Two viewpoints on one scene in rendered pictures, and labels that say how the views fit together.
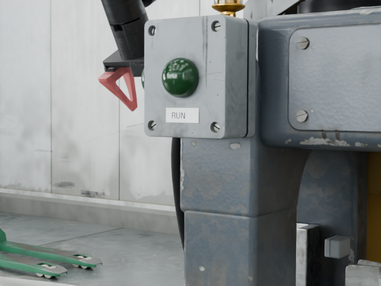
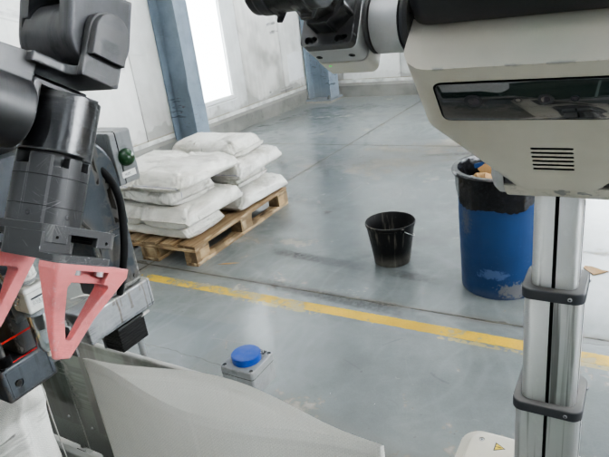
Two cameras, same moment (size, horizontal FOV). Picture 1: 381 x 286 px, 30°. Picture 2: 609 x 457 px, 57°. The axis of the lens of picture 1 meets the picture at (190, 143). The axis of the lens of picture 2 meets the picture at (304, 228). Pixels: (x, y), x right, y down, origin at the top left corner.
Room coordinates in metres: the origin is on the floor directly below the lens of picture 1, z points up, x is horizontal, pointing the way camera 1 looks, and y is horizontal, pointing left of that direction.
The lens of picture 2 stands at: (1.51, 0.27, 1.48)
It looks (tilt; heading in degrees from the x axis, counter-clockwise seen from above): 22 degrees down; 178
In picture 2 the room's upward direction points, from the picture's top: 7 degrees counter-clockwise
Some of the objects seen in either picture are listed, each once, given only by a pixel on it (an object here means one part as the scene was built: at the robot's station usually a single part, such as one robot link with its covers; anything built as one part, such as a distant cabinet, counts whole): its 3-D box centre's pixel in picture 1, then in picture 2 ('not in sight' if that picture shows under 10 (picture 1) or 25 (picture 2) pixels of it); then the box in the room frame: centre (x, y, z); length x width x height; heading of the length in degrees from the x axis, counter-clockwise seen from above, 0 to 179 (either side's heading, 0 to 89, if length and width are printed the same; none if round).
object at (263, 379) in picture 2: not in sight; (248, 371); (0.55, 0.16, 0.81); 0.08 x 0.08 x 0.06; 55
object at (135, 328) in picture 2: not in sight; (130, 325); (0.60, -0.03, 0.98); 0.09 x 0.05 x 0.05; 145
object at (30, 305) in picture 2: not in sight; (36, 306); (0.79, -0.09, 1.14); 0.05 x 0.04 x 0.16; 145
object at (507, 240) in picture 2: not in sight; (501, 225); (-1.06, 1.37, 0.32); 0.51 x 0.48 x 0.65; 145
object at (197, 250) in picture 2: not in sight; (202, 218); (-2.55, -0.34, 0.07); 1.20 x 0.82 x 0.14; 147
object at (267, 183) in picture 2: not in sight; (246, 190); (-2.69, 0.01, 0.20); 0.67 x 0.43 x 0.15; 145
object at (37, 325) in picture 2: not in sight; (43, 329); (0.80, -0.09, 1.11); 0.03 x 0.03 x 0.06
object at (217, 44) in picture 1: (199, 78); (109, 156); (0.55, -0.01, 1.29); 0.08 x 0.05 x 0.09; 55
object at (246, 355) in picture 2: not in sight; (246, 357); (0.55, 0.16, 0.84); 0.06 x 0.06 x 0.02
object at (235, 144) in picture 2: not in sight; (216, 144); (-2.83, -0.17, 0.56); 0.67 x 0.43 x 0.15; 55
